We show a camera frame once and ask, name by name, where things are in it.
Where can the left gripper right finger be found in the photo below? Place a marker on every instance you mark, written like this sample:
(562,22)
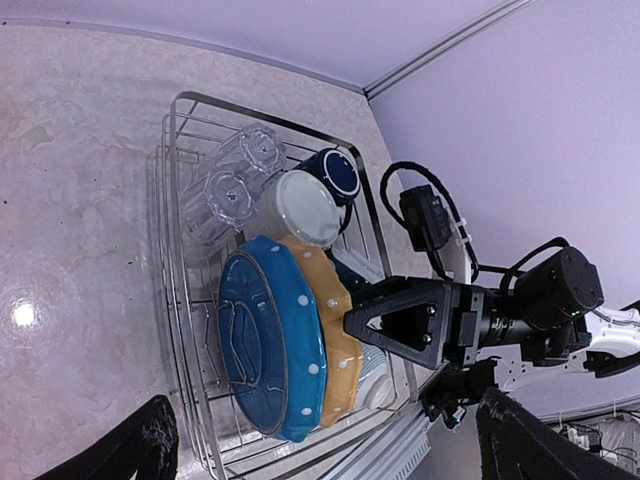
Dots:
(514,444)

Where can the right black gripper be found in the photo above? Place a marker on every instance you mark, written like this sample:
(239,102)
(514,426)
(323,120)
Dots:
(410,317)

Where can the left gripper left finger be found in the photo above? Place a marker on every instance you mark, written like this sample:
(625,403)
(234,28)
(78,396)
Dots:
(143,446)

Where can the blue polka dot plate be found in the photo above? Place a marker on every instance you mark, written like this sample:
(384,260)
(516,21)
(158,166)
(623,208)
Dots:
(271,340)

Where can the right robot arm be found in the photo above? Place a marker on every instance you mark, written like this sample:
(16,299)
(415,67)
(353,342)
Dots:
(549,320)

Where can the pale striped bowl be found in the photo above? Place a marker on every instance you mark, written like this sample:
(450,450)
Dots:
(375,382)

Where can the teal and white bowl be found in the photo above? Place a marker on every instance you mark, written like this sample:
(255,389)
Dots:
(354,271)

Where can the cream ribbed mug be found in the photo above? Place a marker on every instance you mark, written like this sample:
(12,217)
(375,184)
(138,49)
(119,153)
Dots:
(296,204)

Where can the dark blue mug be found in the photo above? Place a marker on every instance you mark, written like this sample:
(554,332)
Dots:
(336,172)

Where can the clear glass tumbler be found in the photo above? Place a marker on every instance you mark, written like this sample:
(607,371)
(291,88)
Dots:
(254,154)
(214,205)

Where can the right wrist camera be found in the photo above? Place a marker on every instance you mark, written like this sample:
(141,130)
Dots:
(425,219)

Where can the metal wire dish rack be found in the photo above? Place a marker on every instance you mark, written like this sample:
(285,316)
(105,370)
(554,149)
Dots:
(223,443)

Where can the right aluminium frame post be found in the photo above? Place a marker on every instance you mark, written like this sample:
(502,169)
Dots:
(445,44)

